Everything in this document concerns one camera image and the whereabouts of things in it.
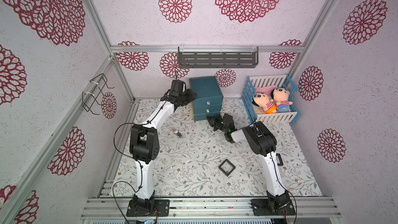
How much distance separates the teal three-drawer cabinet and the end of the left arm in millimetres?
57

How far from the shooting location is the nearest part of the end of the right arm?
879 mm

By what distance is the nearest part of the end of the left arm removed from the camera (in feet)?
2.34
